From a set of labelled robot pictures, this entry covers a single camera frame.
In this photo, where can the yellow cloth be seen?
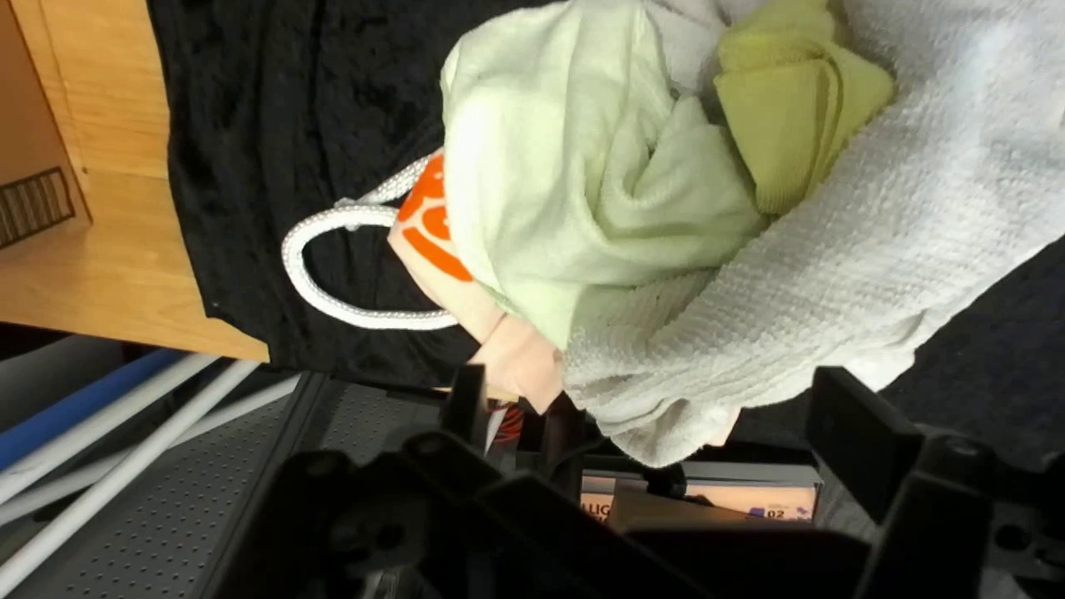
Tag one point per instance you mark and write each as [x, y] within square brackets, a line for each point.
[793, 111]

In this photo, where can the peach cloth with orange print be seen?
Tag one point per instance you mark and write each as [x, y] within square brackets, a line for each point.
[427, 226]

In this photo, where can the black table cover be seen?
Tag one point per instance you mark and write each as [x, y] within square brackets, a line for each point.
[278, 166]

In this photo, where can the white metal tube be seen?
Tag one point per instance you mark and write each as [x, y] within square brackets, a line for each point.
[121, 482]
[112, 428]

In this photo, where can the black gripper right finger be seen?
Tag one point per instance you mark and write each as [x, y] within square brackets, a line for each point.
[933, 487]

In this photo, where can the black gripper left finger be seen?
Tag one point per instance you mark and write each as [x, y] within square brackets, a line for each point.
[367, 499]

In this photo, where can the pale green cloth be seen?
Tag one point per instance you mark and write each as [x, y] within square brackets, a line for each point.
[552, 166]

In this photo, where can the cream white towel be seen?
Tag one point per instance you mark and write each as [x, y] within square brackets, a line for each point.
[694, 37]

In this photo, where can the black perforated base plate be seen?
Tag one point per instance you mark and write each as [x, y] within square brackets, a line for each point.
[186, 511]

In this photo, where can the low wooden table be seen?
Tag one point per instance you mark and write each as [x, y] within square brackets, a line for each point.
[112, 219]

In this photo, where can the blue metal bar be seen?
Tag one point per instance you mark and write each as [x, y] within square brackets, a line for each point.
[78, 408]

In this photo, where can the small white cloth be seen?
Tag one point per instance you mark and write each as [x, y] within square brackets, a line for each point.
[886, 244]

